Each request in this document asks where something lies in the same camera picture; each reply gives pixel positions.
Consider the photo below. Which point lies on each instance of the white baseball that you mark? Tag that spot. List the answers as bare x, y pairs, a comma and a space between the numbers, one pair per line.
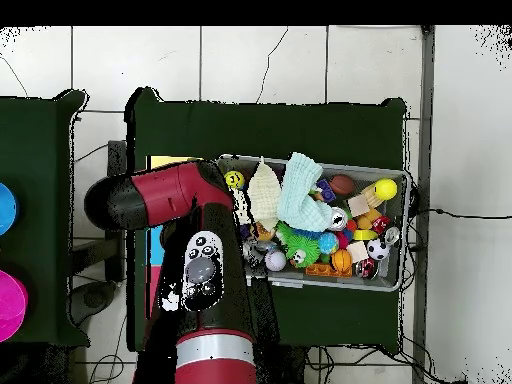
275, 260

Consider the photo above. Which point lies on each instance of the silver mesh bin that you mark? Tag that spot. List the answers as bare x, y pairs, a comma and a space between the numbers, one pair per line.
340, 282

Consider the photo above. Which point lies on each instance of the green spiky rubber toy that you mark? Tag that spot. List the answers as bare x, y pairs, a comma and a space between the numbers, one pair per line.
302, 244

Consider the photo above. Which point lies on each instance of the blue plastic bowl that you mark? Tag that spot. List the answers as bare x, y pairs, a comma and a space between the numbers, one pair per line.
6, 210

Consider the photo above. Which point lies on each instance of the silver metal can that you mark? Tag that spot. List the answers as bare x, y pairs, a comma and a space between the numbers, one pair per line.
338, 219

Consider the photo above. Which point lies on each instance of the grey metal pole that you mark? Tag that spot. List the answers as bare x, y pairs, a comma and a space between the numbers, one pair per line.
424, 120

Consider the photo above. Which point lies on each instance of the yellow smiley face ball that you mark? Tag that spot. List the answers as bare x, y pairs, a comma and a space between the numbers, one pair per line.
234, 180

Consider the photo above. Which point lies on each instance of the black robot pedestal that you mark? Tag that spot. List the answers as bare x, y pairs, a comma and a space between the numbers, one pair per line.
294, 368

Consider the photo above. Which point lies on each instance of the wooden box with three holes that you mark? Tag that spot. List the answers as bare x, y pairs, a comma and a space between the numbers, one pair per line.
168, 160

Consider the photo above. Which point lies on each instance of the cream muslin cloth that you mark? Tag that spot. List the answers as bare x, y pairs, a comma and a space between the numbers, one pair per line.
264, 196

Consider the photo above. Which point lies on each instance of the blue toy brick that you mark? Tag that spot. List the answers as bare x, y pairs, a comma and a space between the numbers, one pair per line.
326, 190

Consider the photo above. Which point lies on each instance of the mint green muslin cloth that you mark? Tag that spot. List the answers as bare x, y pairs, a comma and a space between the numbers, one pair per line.
300, 196

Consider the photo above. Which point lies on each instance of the plain wooden block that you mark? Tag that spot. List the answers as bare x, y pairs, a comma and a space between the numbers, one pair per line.
358, 204

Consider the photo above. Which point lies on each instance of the orange basketball toy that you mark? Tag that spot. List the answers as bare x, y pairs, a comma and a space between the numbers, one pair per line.
341, 260

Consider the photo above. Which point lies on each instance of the black and white soccer ball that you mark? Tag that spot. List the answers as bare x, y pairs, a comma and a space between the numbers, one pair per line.
378, 249

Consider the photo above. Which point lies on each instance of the magenta plastic bowl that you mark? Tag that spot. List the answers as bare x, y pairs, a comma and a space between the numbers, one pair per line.
10, 306

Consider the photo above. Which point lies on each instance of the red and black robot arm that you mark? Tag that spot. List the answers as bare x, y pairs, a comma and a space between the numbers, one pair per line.
168, 196

